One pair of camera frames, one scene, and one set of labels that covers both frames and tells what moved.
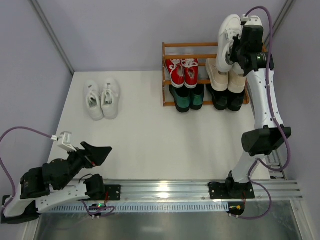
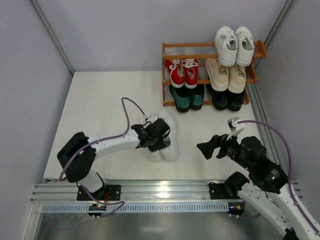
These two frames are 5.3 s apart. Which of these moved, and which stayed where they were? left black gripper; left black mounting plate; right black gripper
Moved: right black gripper; left black gripper
Stayed: left black mounting plate
